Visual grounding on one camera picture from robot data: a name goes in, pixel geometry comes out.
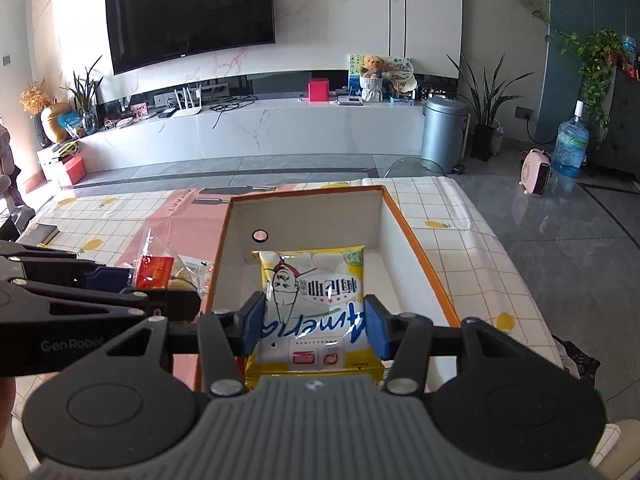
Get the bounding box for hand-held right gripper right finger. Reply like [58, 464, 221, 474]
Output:
[364, 294, 533, 398]

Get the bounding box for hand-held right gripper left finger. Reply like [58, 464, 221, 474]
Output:
[102, 292, 267, 400]

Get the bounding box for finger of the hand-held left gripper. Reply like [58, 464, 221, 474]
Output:
[0, 279, 202, 327]
[0, 240, 135, 293]

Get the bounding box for clear pastry red label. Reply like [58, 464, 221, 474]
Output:
[122, 227, 213, 297]

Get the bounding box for white and yellow snack packet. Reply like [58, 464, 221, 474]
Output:
[243, 245, 388, 391]

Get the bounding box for orange cardboard box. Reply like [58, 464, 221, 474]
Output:
[200, 185, 461, 396]

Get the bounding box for person's left forearm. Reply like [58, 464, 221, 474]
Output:
[0, 379, 16, 441]

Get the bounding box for grey flat box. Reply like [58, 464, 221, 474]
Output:
[30, 224, 60, 246]

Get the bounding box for red gift box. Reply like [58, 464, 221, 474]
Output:
[57, 156, 86, 186]

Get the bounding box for grey chair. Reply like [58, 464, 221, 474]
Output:
[0, 125, 33, 226]

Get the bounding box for clear plastic chair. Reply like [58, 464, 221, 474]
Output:
[385, 157, 446, 177]

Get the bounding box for yellow gourd vase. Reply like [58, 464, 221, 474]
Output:
[40, 102, 71, 143]

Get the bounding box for green plant in glass vase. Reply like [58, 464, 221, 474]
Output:
[62, 55, 103, 136]

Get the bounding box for white router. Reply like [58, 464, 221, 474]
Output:
[172, 87, 203, 118]

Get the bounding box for dried orange flowers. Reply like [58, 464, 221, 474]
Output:
[20, 80, 48, 116]

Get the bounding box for white marble TV stand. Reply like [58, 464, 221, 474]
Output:
[37, 95, 426, 186]

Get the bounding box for black bag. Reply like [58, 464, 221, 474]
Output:
[552, 335, 601, 401]

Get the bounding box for silver trash can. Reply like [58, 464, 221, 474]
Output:
[420, 96, 471, 175]

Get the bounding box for potted snake plant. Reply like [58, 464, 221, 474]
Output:
[447, 52, 536, 162]

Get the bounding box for pink heater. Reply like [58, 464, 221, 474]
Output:
[519, 148, 553, 197]

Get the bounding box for teddy bear bouquet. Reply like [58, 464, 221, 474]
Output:
[359, 55, 386, 103]

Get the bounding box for green picture card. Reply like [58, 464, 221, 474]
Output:
[347, 53, 368, 96]

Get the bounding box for round paper fan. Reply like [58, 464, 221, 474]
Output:
[385, 57, 418, 86]

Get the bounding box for blue water bottle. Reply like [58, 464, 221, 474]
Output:
[551, 100, 588, 178]

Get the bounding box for beige sofa cushion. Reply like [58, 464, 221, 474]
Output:
[600, 417, 640, 480]

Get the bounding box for black curved television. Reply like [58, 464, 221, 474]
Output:
[104, 0, 277, 76]

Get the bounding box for dark grey cabinet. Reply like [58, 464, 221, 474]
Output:
[597, 65, 640, 181]

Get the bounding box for trailing vine plant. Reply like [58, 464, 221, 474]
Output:
[477, 0, 626, 151]

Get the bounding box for group of bottles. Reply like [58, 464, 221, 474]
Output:
[620, 35, 640, 81]

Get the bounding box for black cables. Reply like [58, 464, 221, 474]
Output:
[209, 94, 258, 128]

